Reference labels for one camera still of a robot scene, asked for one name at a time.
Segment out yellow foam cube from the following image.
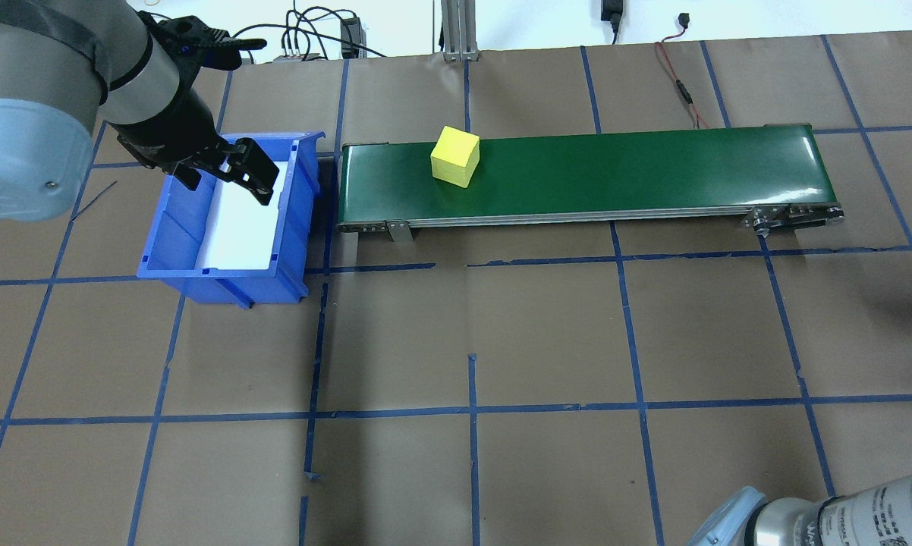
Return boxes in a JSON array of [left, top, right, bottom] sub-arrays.
[[430, 125, 481, 189]]

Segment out white foam pad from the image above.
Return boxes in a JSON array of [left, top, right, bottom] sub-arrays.
[[198, 161, 290, 272]]

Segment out blue plastic storage bin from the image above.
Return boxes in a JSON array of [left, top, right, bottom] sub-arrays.
[[136, 130, 328, 310]]

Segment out white side bench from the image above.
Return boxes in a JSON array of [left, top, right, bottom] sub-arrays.
[[221, 0, 912, 60]]

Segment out green conveyor belt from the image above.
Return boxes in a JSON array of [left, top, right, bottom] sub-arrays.
[[336, 121, 845, 245]]

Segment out black power adapter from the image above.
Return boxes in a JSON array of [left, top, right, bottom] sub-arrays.
[[600, 0, 625, 42]]

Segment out black looping cable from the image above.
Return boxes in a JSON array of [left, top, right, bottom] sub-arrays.
[[266, 4, 388, 60]]

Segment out aluminium extrusion post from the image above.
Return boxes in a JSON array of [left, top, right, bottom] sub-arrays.
[[441, 0, 480, 61]]

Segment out red and black wire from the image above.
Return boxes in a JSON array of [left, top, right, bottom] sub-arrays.
[[655, 29, 711, 131]]

